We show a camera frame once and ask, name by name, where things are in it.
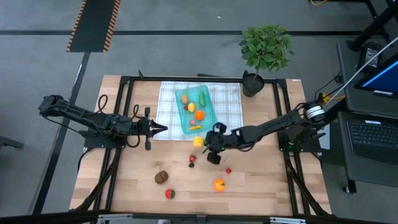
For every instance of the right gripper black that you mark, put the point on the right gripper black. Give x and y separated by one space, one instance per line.
219 141

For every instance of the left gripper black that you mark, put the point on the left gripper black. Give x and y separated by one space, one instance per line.
148 130

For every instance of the yellow toy pineapple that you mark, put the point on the yellow toy pineapple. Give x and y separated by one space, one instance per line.
198 141

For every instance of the small yellow toy banana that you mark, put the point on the small yellow toy banana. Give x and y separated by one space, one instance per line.
195 127

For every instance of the red toy strawberry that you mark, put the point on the red toy strawberry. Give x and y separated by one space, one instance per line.
192 158

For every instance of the orange ridged toy mandarin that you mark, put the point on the orange ridged toy mandarin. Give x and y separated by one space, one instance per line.
199 114

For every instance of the yellow toy lemon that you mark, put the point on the yellow toy lemon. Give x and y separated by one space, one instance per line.
191 107

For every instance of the tan toy potato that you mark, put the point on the tan toy potato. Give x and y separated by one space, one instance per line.
184 99

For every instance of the orange toy orange green stem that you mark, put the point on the orange toy orange green stem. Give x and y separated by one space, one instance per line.
219 185

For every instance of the green toy cucumber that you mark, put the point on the green toy cucumber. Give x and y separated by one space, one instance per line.
202 99

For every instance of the brown toy kiwi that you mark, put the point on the brown toy kiwi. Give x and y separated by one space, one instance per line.
161 177

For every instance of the red green toy watermelon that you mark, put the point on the red green toy watermelon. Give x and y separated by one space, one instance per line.
169 193

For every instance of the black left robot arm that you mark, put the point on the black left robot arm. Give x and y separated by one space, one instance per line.
77 113

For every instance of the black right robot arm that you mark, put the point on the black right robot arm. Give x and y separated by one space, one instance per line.
270 127

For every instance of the teal translucent tupperware container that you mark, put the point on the teal translucent tupperware container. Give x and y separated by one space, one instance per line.
209 102

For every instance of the black toy blackberry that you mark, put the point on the black toy blackberry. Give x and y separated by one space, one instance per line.
191 165

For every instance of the white checkered cloth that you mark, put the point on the white checkered cloth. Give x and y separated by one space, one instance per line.
227 102

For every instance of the green plant in black pot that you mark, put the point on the green plant in black pot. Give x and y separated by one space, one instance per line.
264 46

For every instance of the white panel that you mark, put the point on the white panel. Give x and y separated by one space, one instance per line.
325 141

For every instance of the black orange striped floor mat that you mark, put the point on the black orange striped floor mat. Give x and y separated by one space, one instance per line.
93 25

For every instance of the black bar with silver brackets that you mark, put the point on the black bar with silver brackets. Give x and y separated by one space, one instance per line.
62 217

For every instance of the grey furniture base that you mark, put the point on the grey furniture base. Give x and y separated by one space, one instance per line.
9 142

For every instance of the black laptop keyboard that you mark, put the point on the black laptop keyboard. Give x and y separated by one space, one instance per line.
373 137

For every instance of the white rod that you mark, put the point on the white rod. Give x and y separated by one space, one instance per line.
367 68

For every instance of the black power adapter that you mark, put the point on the black power adapter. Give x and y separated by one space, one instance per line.
370 57

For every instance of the screen with blue display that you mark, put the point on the screen with blue display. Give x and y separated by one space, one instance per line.
382 77

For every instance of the black stand leg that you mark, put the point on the black stand leg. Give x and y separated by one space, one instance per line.
373 26

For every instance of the black aluminium table frame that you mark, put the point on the black aluminium table frame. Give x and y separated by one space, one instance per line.
186 78

